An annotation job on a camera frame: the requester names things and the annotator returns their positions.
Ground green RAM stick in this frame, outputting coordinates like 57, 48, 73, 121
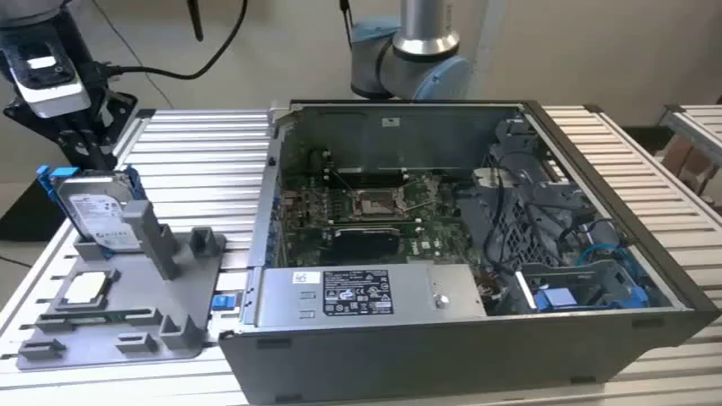
41, 310, 153, 321

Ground thick black cable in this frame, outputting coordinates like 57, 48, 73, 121
92, 0, 249, 81

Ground blue carrier in bay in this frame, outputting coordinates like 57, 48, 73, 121
532, 289, 579, 313

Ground green motherboard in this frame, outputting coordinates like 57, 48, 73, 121
278, 168, 480, 267

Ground thin metal locking lever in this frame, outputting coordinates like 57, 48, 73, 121
336, 170, 363, 195

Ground black cable beside arm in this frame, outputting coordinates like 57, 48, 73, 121
337, 0, 357, 50

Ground black RAM slots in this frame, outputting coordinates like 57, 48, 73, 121
324, 167, 411, 189

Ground metal socket cover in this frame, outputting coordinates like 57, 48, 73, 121
397, 173, 441, 212

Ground black antenna rod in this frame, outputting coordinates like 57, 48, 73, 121
185, 0, 204, 42

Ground silver CPU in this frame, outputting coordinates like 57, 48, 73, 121
65, 272, 112, 304

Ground metal slat side table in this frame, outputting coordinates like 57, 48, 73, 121
656, 103, 722, 147

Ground CPU socket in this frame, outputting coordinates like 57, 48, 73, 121
352, 188, 404, 219

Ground grey parts rack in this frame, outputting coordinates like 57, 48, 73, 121
16, 200, 228, 371

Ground hard disk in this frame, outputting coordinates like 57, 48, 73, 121
36, 166, 149, 255

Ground black graphics card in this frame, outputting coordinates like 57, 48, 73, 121
332, 228, 399, 257

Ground light blue wire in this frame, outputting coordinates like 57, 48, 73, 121
577, 243, 637, 272

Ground open black PC case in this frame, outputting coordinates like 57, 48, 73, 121
217, 99, 722, 405

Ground grey disk bay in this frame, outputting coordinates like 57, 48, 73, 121
509, 260, 649, 315

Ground silver power supply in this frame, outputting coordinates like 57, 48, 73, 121
253, 264, 487, 329

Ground thin black wall cable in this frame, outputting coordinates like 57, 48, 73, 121
149, 78, 173, 109

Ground brown cardboard pieces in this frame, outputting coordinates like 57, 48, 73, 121
659, 137, 722, 200

